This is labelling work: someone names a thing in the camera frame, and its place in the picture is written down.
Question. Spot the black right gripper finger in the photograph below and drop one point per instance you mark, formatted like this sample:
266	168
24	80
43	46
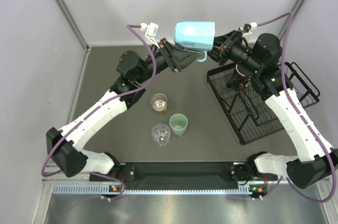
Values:
216	54
220	41

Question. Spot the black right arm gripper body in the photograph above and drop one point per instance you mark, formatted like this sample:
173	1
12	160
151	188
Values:
234	50

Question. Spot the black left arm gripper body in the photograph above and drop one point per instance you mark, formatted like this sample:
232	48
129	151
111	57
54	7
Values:
161	63

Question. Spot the light blue ceramic mug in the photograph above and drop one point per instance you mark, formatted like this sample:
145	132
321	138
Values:
195	35

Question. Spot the mint green cup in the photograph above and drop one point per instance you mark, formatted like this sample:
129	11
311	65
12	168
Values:
178	124

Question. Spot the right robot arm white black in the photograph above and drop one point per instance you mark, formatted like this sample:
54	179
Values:
316	158

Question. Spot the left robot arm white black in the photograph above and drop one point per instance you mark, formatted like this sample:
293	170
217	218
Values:
65	146

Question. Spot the steel tumbler with cork base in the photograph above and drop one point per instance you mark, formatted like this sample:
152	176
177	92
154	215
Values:
159	103

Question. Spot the clear plastic glass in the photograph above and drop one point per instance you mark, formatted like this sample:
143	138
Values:
161	134

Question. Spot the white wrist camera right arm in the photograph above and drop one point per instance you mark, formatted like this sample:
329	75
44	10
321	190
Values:
247	29

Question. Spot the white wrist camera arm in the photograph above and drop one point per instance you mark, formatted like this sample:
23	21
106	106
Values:
247	29
150	31

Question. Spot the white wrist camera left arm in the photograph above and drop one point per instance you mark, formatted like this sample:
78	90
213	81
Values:
150	31

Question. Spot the black wire dish rack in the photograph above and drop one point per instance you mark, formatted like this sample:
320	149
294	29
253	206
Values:
250	118

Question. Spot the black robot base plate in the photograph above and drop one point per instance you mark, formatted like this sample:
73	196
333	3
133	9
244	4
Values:
187	175

